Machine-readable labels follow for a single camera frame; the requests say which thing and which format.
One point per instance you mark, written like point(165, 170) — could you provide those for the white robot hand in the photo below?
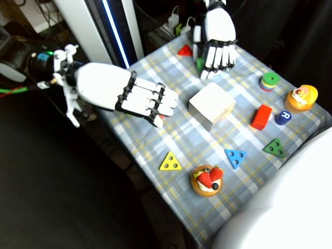
point(219, 26)
point(101, 83)

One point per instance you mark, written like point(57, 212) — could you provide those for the green cylinder block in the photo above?
point(199, 64)

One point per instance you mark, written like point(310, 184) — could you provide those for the white paper box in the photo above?
point(211, 103)

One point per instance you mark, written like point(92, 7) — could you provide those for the blue cylinder with letter R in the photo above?
point(283, 118)

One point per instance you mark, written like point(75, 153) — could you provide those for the white charger plug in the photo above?
point(185, 29)
point(173, 22)

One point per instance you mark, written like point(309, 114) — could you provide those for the green plug adapter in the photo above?
point(179, 29)

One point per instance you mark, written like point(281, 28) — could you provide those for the red triangle block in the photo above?
point(185, 51)

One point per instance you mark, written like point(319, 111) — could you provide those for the white power strip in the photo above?
point(166, 27)

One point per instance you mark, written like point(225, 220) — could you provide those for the white column with blue stripe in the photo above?
point(77, 26)

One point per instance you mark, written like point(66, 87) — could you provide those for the blue plaid table cloth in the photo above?
point(181, 135)

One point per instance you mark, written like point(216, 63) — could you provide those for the red rectangular block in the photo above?
point(260, 118)

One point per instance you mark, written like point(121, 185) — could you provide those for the yellow triangle block with holes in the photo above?
point(170, 164)

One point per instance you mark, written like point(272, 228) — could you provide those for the yellow toy cupcake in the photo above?
point(298, 102)

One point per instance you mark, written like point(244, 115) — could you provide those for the blue triangle block with holes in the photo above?
point(234, 157)

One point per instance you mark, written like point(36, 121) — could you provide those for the green triangle block with holes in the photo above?
point(275, 150)

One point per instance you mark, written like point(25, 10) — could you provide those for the strawberry toy cupcake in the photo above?
point(207, 181)

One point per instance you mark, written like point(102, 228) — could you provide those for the large white rounded shell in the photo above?
point(285, 202)

